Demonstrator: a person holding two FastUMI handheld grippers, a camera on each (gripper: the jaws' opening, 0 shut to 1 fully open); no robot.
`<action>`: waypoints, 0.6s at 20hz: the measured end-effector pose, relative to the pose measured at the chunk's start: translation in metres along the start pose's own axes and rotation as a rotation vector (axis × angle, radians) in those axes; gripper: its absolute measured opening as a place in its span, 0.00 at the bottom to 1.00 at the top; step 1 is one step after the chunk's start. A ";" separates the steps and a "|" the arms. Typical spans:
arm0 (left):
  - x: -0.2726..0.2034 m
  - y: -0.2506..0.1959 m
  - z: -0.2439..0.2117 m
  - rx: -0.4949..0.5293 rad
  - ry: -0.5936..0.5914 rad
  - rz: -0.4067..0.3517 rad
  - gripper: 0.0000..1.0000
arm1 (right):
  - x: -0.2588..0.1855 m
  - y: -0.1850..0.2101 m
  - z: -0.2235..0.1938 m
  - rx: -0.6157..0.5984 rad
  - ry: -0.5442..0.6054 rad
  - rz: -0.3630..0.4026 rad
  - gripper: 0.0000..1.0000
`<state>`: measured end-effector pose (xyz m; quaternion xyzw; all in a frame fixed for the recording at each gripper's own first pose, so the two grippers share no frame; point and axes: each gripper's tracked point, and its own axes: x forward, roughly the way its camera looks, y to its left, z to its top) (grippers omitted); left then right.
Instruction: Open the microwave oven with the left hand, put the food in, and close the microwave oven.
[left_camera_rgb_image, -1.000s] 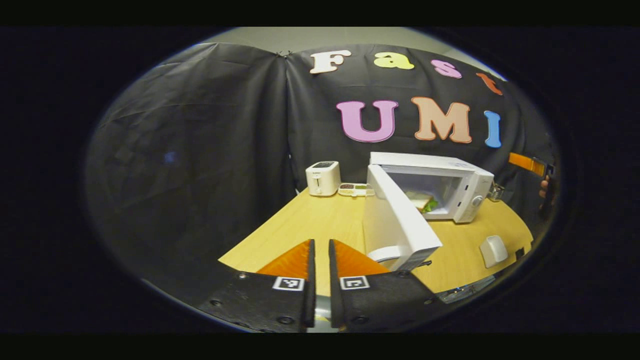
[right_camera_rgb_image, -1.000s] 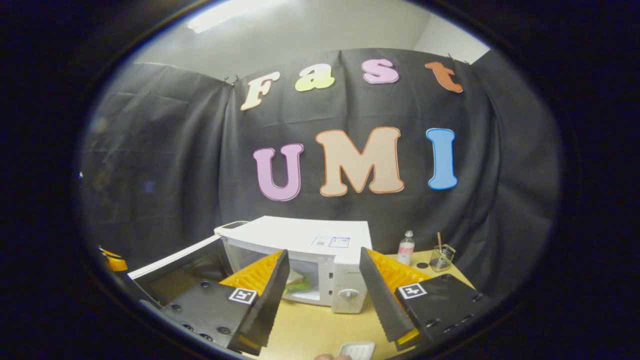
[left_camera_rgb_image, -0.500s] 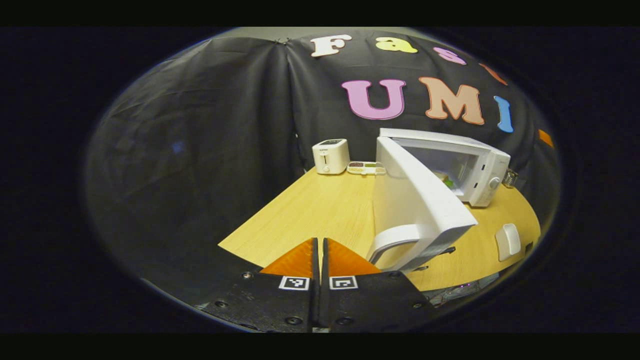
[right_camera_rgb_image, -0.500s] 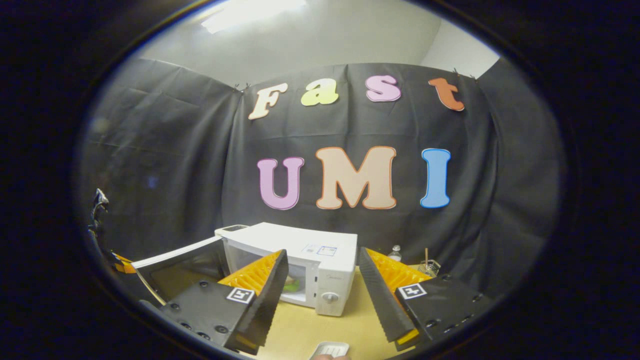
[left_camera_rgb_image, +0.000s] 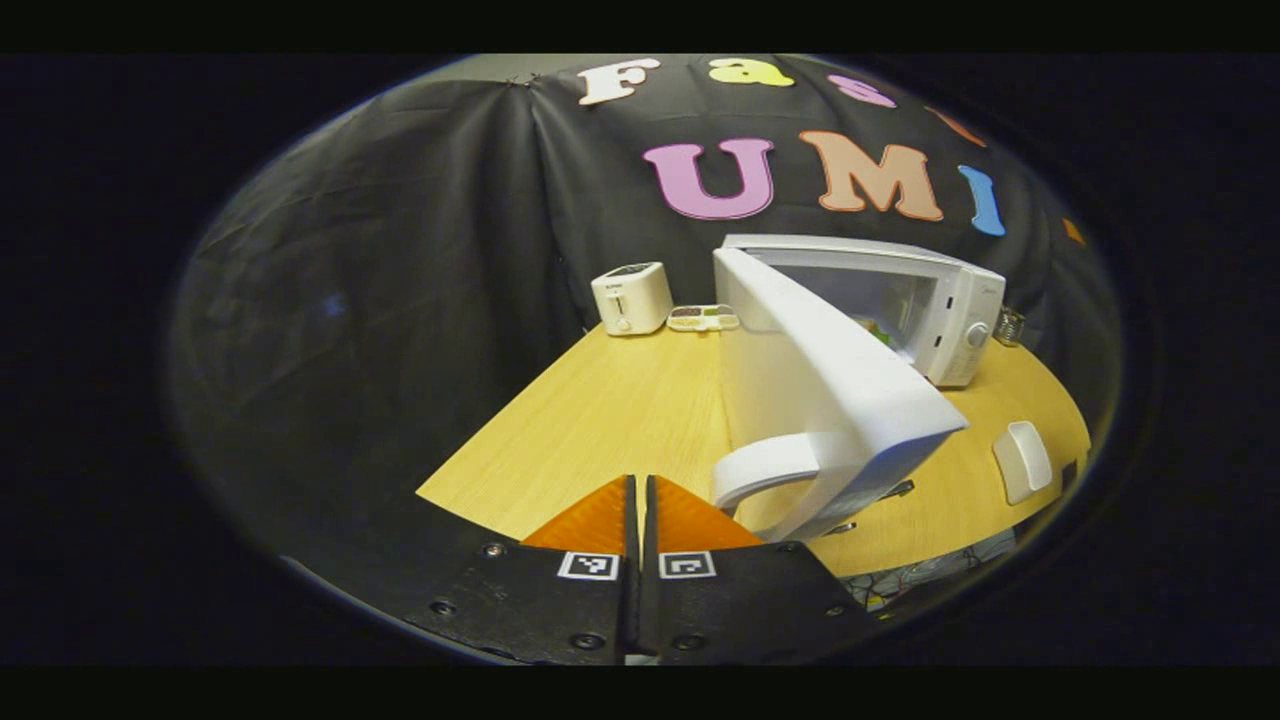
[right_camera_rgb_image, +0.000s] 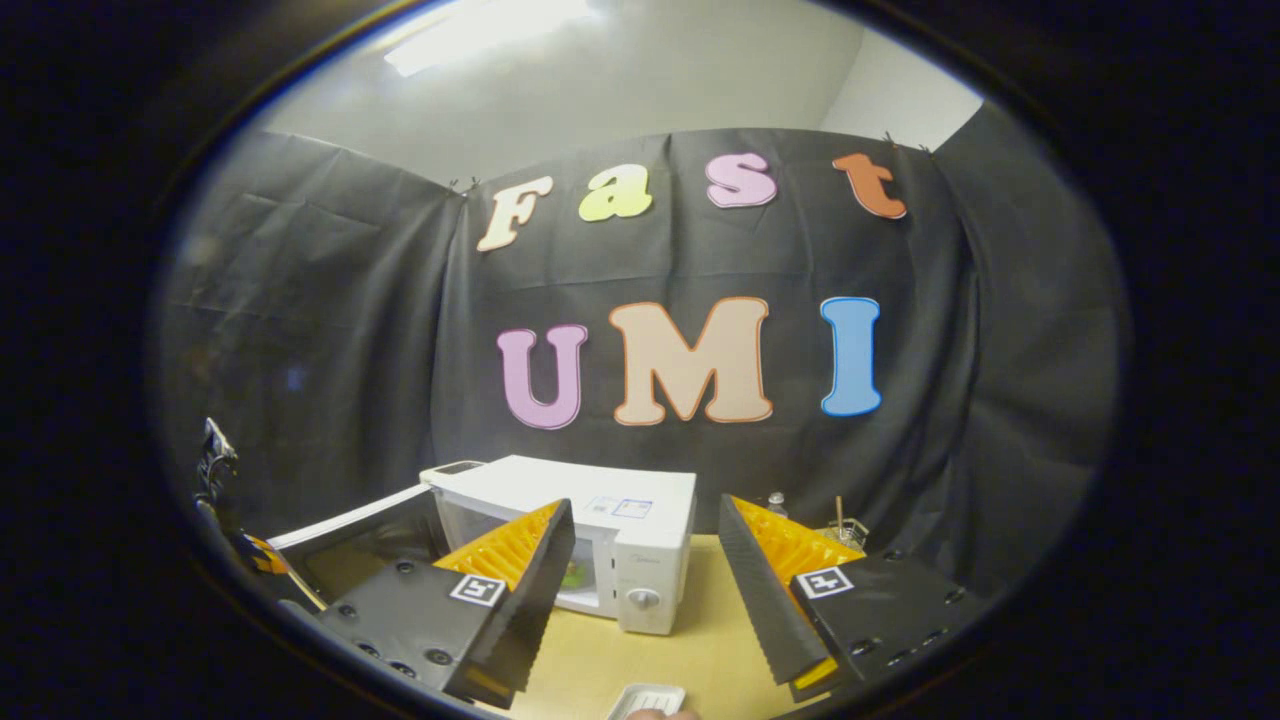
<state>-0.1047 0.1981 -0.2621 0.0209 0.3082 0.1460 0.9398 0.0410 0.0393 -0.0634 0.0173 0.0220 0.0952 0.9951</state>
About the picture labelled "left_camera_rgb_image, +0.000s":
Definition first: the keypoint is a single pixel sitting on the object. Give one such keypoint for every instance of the white toaster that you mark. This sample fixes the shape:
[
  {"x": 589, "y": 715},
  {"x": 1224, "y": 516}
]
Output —
[{"x": 632, "y": 300}]

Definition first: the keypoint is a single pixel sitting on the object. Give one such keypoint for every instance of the white food container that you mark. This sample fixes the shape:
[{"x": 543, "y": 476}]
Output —
[{"x": 1022, "y": 462}]

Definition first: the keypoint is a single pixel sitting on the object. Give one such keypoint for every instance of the black backdrop cloth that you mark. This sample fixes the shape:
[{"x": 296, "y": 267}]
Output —
[{"x": 400, "y": 300}]

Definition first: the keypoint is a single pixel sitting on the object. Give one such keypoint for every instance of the white snack tray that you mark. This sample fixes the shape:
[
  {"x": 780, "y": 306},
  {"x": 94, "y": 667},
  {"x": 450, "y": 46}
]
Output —
[{"x": 703, "y": 318}]

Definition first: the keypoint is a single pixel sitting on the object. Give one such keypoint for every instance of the white microwave oven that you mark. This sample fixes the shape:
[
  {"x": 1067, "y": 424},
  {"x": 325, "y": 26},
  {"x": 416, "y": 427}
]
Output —
[{"x": 840, "y": 380}]

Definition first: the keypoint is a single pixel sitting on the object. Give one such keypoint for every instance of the glass cup with stick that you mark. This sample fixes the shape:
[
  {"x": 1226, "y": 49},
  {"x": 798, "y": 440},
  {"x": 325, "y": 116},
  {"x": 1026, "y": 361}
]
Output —
[{"x": 1010, "y": 328}]

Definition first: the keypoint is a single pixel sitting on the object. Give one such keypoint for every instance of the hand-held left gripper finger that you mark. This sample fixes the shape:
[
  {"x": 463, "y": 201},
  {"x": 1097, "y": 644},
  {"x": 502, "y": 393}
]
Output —
[
  {"x": 631, "y": 600},
  {"x": 649, "y": 600}
]

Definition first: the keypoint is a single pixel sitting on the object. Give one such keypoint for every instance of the toast sandwich with lettuce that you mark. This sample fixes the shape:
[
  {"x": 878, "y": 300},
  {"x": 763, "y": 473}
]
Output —
[{"x": 880, "y": 335}]

